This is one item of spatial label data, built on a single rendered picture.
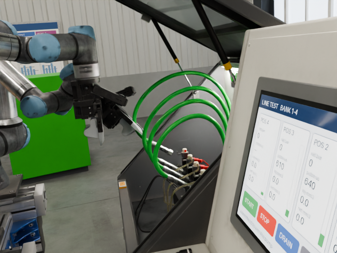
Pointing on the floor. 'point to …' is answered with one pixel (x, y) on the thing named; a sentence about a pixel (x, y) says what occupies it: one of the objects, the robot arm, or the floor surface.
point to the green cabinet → (51, 140)
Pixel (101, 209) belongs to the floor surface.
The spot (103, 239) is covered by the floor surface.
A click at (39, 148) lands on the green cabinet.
